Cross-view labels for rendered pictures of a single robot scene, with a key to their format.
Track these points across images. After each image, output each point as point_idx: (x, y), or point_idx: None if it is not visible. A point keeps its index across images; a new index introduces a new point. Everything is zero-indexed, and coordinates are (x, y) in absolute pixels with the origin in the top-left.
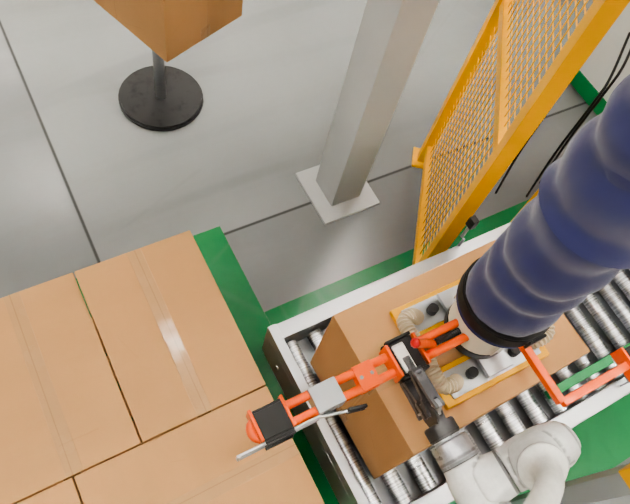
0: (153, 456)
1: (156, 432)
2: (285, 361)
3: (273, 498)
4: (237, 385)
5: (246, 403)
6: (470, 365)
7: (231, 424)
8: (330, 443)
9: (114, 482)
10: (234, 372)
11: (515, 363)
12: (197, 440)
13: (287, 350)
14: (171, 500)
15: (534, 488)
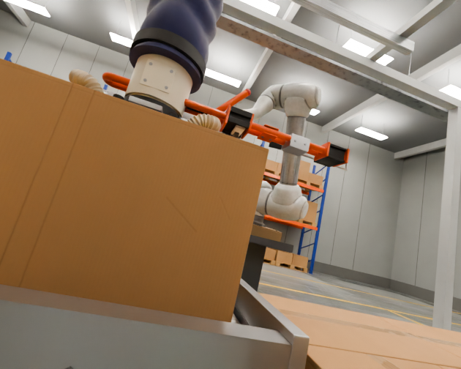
0: (412, 352)
1: (424, 364)
2: (276, 309)
3: (284, 303)
4: (337, 355)
5: (320, 340)
6: None
7: (334, 337)
8: None
9: (439, 354)
10: (347, 366)
11: None
12: (369, 343)
13: (273, 312)
14: (372, 330)
15: (225, 111)
